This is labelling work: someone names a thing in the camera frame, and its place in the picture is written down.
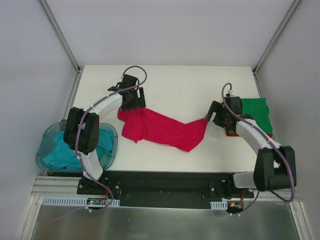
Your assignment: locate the magenta t shirt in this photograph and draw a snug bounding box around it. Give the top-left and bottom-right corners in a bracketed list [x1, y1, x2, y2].
[117, 108, 208, 153]

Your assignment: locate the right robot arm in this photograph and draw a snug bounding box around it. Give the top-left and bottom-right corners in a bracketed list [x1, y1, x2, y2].
[205, 95, 297, 198]

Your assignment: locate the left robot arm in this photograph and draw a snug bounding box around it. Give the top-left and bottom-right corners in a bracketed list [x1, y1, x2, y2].
[63, 74, 146, 195]

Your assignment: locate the folded red t shirt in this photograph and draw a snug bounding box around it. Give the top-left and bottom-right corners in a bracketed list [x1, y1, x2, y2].
[219, 101, 273, 138]

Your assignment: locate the folded green t shirt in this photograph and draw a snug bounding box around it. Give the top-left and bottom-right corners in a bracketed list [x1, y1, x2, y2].
[241, 98, 273, 136]

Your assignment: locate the grey cloth in basket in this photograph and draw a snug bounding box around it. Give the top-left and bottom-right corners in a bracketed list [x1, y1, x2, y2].
[58, 119, 67, 131]

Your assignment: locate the teal t shirt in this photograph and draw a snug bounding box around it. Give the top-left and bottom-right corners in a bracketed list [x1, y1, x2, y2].
[42, 127, 118, 173]

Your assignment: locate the translucent blue plastic basket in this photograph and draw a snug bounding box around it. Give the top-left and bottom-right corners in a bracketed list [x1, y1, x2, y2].
[35, 123, 118, 173]

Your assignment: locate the right aluminium frame post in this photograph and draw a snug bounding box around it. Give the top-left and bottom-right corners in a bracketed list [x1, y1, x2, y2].
[251, 0, 305, 76]

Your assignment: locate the aluminium frame post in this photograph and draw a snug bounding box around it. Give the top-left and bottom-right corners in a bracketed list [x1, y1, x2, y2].
[251, 0, 305, 76]
[37, 0, 83, 75]

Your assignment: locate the left aluminium frame post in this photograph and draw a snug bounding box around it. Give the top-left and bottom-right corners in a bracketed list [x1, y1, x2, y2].
[37, 0, 83, 75]

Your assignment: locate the right white cable duct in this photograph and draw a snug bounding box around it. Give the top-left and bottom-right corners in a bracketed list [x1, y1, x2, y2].
[210, 201, 228, 211]

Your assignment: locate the white cable duct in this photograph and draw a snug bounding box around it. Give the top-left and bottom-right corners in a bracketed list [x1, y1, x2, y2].
[42, 196, 120, 208]
[210, 201, 228, 211]

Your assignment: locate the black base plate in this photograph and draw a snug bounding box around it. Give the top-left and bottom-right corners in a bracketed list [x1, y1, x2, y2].
[76, 171, 254, 209]

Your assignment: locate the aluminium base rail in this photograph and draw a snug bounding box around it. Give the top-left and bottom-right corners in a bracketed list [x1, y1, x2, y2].
[30, 176, 303, 202]

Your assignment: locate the left white cable duct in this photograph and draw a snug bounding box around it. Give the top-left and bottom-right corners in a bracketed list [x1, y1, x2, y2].
[42, 196, 120, 208]

